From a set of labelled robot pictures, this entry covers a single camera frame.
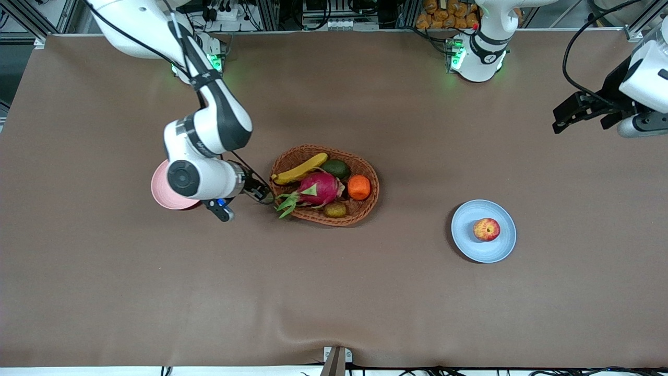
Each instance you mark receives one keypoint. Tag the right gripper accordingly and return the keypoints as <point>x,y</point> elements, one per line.
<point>254,186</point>

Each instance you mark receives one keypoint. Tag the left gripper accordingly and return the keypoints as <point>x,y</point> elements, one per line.
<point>613,95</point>

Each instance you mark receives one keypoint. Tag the yellow banana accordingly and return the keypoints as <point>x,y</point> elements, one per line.
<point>300,169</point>

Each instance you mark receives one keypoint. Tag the red yellow apple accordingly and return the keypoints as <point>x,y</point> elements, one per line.
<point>486,230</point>

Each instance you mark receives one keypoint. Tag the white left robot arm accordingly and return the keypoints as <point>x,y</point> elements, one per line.
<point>477,62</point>

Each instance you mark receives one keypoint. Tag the pink dragon fruit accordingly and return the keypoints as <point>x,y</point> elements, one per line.
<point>319,189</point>

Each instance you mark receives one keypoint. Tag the brown kiwi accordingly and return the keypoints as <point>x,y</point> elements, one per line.
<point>335,210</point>

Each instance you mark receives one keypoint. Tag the green avocado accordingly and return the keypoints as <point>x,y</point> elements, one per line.
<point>336,168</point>

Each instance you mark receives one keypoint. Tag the orange mandarin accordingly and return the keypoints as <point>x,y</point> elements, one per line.
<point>359,188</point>

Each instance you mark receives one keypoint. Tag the brown wicker basket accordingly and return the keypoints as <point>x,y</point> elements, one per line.
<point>365,209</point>

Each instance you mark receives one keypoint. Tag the pink round plate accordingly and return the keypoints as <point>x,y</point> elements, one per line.
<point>159,193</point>

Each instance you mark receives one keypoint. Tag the brown table cover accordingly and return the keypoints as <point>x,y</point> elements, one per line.
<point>334,287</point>

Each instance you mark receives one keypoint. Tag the bag of orange fruit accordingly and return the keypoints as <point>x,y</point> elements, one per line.
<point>443,15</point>

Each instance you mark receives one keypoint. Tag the white power strip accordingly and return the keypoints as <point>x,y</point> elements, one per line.
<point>224,13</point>

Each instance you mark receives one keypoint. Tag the blue round plate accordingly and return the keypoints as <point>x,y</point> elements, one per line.
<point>469,245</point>

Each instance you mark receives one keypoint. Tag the metal table edge bracket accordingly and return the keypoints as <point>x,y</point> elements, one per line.
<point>336,360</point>

